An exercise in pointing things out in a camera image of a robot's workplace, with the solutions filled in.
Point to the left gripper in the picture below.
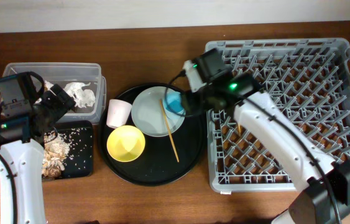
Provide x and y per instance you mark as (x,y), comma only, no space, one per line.
(61,108)

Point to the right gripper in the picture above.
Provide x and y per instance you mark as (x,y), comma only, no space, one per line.
(191,101)

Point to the white napkin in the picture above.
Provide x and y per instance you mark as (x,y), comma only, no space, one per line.
(82,96)

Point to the wooden chopstick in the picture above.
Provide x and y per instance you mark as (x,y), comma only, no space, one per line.
(168,130)
(239,129)

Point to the food scraps and rice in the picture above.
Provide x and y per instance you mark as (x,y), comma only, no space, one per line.
(55,152)

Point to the blue plastic cup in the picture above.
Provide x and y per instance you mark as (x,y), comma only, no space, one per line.
(172,102)

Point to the pink plastic cup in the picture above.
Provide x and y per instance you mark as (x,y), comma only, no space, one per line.
(118,113)

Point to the yellow bowl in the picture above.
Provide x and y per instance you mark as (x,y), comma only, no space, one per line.
(125,143)

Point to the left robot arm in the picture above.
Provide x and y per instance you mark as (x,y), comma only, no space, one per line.
(22,153)

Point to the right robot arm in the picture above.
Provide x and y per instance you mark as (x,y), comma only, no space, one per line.
(322,183)

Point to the clear plastic waste bin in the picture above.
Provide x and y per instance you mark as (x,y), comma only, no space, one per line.
(63,73)

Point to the grey dishwasher rack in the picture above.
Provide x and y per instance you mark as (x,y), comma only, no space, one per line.
(309,81)

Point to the black rectangular tray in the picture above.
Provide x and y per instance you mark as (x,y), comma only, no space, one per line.
(81,158)

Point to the pale green plate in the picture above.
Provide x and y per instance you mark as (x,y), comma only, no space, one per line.
(147,116)

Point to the round black serving tray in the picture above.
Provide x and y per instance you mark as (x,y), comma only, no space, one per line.
(157,165)

